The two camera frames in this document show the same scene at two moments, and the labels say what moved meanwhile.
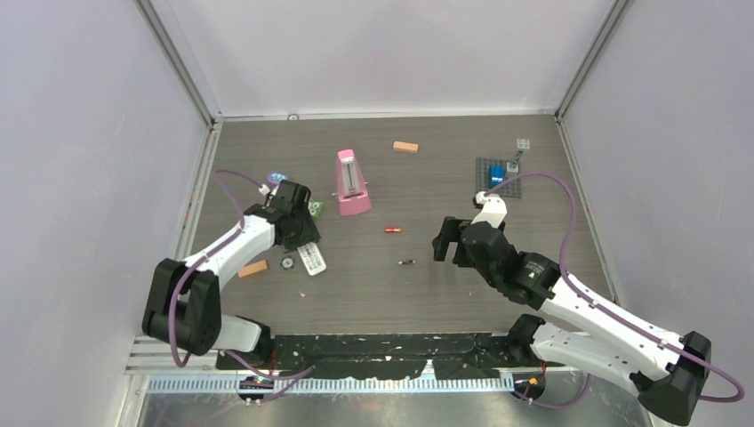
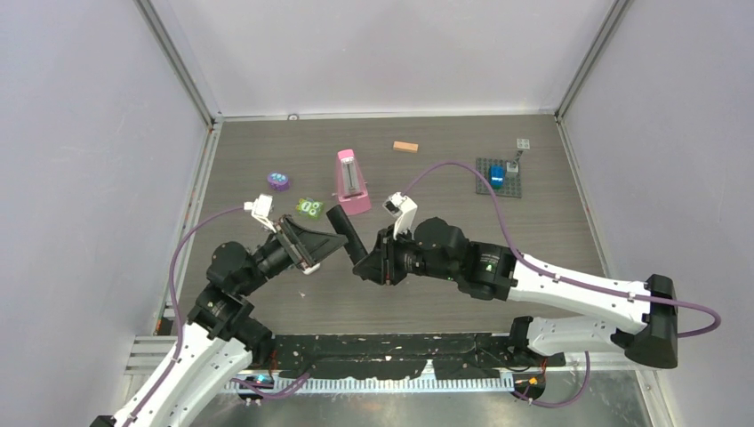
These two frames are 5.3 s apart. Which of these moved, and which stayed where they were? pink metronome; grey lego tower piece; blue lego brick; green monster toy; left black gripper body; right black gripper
Moved: right black gripper; left black gripper body
Stayed: green monster toy; blue lego brick; grey lego tower piece; pink metronome
